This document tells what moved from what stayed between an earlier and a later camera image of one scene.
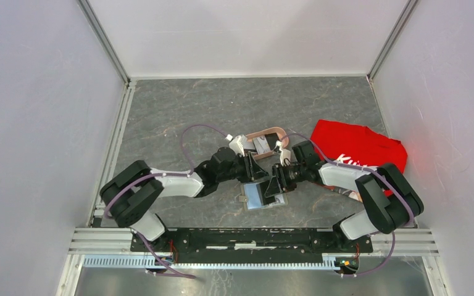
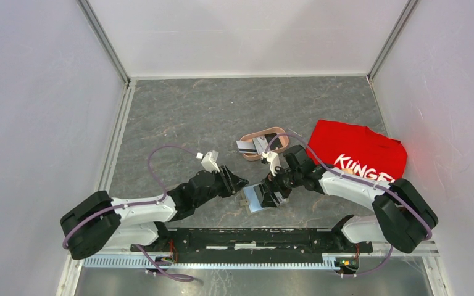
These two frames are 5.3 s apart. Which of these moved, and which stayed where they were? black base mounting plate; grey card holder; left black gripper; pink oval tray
Moved: left black gripper
Stayed: black base mounting plate; pink oval tray; grey card holder
